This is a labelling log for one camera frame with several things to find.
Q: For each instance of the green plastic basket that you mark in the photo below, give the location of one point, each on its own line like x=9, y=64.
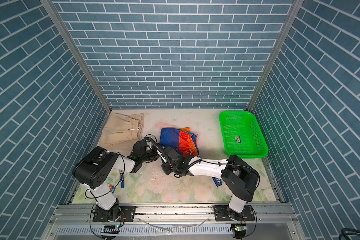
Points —
x=245, y=125

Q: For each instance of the multicolour shorts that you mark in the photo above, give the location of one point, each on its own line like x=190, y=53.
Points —
x=182, y=140

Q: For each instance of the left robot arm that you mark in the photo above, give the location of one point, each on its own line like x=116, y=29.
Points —
x=94, y=169

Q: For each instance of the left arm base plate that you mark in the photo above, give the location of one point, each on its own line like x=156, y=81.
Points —
x=120, y=214

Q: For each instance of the blue marker pen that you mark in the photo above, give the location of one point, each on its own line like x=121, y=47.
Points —
x=122, y=184

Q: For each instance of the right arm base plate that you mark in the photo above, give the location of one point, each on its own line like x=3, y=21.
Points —
x=223, y=213

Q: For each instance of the white cable tie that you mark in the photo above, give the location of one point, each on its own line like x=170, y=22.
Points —
x=170, y=228

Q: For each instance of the blue stapler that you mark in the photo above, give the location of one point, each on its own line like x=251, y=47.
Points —
x=218, y=182

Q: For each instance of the aluminium front rail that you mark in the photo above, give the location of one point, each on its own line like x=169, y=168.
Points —
x=274, y=221

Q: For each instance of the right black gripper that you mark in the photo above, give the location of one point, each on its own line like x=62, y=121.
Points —
x=165, y=170

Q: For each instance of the beige shorts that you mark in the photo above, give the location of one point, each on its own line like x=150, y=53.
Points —
x=121, y=132

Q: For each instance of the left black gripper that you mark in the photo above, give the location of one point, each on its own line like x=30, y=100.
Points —
x=156, y=155

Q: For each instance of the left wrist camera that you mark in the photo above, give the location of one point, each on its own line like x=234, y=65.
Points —
x=140, y=148

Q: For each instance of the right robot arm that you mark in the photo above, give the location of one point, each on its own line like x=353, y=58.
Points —
x=241, y=178

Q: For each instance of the red blue small packet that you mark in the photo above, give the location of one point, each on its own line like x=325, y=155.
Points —
x=112, y=189

